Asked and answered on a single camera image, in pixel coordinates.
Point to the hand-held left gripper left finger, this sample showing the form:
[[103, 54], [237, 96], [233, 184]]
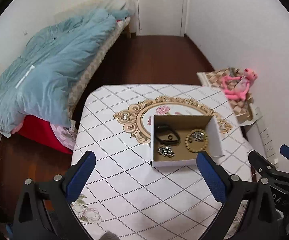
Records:
[[82, 177]]

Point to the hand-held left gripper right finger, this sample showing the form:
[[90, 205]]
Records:
[[211, 177]]

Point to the white cardboard box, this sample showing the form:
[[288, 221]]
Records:
[[184, 161]]

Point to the black smart band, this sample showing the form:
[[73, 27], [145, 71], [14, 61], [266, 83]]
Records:
[[175, 138]]

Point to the white power strip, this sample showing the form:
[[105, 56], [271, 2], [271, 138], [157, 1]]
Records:
[[268, 145]]

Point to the white diamond patterned tablecloth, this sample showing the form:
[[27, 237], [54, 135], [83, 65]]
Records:
[[124, 170]]

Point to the pink checkered quilt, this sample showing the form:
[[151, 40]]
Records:
[[63, 135]]

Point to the red blanket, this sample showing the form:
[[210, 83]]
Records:
[[42, 132]]

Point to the pink plush toy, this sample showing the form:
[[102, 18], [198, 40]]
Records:
[[234, 90]]

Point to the light blue duvet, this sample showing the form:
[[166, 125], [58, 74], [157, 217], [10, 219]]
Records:
[[49, 75]]

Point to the beige patterned mattress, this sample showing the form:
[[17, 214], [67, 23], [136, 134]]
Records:
[[94, 70]]

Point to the white door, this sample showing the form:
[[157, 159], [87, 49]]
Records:
[[161, 7]]

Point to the wooden bed frame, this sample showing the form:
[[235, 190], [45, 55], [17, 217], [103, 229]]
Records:
[[127, 30]]

